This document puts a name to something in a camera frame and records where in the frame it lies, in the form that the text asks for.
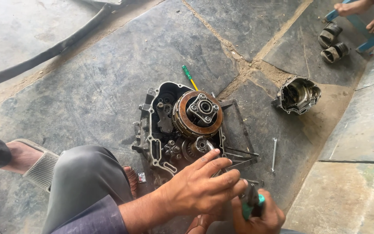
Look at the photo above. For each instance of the person's left hand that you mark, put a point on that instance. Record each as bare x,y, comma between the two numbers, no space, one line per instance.
193,191

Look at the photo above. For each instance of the person's right hand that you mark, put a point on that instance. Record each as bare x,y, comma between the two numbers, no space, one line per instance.
265,221

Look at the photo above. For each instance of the person's brown sandal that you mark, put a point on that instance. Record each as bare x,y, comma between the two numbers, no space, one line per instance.
200,224
131,182

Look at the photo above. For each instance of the small red white wrapper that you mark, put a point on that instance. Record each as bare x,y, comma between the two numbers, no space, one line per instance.
142,177

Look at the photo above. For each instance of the thin metal rod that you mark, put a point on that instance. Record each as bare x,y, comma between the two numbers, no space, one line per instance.
243,151

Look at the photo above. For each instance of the silver spanner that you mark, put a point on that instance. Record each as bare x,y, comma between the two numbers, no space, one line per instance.
274,156

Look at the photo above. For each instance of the motorcycle engine crankcase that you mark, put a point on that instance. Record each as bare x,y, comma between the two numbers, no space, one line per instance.
148,143

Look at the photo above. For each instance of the round clutch assembly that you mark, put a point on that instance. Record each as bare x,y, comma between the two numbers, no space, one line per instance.
187,125

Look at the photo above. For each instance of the person's grey trouser leg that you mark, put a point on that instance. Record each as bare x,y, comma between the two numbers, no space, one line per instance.
83,182

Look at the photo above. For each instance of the green yellow screwdriver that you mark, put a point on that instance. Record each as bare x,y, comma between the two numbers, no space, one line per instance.
187,73

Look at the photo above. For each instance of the metal engine side cover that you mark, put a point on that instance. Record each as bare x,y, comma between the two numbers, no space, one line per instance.
295,96

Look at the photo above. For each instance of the grey ribbed sandal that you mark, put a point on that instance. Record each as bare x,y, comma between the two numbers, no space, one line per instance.
42,169

